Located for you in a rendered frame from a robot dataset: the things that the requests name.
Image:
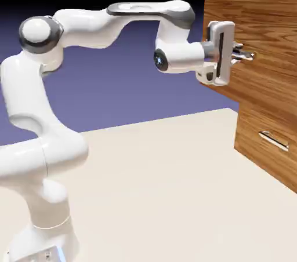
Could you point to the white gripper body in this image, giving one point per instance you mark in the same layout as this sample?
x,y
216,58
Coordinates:
x,y
226,32

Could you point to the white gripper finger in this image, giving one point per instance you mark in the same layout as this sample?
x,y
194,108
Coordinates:
x,y
237,46
235,60

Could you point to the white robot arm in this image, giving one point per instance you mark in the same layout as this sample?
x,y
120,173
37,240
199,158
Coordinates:
x,y
30,104

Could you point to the large wooden drawer front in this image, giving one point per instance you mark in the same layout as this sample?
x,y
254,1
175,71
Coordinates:
x,y
262,20

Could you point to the small wooden drawer front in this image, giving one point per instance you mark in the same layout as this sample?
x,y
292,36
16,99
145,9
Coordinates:
x,y
253,164

